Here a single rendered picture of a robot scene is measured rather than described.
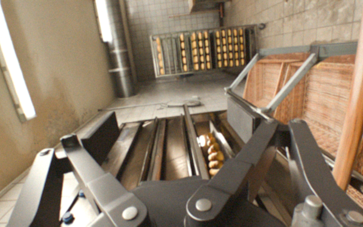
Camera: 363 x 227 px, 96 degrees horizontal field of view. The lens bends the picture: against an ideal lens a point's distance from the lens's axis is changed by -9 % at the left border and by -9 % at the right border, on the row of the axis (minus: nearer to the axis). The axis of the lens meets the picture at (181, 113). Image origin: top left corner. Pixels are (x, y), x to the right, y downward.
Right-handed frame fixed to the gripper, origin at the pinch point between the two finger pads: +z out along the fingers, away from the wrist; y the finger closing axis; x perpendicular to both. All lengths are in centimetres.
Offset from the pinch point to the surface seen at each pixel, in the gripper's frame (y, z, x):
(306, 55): 91, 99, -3
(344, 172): 28.8, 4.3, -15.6
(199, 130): 20, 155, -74
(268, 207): 32, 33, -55
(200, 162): 8, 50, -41
